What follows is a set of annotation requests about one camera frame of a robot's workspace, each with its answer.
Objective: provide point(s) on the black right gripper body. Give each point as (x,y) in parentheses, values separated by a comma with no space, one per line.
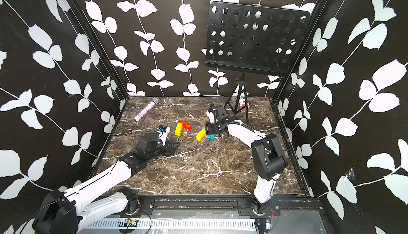
(213,128)

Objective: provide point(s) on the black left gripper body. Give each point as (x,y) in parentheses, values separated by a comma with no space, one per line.
(166,150)

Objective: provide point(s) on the tall yellow lego brick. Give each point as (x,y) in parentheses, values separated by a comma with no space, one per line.
(179,129)

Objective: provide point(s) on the long red lego brick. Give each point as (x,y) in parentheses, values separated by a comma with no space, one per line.
(186,125)

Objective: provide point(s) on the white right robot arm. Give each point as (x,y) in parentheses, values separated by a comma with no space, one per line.
(268,157)

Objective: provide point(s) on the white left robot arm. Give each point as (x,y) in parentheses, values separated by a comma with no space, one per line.
(69,211)

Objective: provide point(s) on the pink object behind stand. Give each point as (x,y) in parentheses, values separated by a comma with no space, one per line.
(245,106)

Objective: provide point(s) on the purple rhinestone microphone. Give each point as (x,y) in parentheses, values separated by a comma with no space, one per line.
(146,109)

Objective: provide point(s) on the black perforated music stand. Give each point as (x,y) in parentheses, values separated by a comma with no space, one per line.
(253,39)

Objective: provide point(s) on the white perforated strip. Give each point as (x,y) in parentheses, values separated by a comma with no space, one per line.
(189,224)

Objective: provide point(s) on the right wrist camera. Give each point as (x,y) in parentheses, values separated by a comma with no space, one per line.
(217,113)

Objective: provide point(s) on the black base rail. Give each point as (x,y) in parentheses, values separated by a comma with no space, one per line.
(245,204)

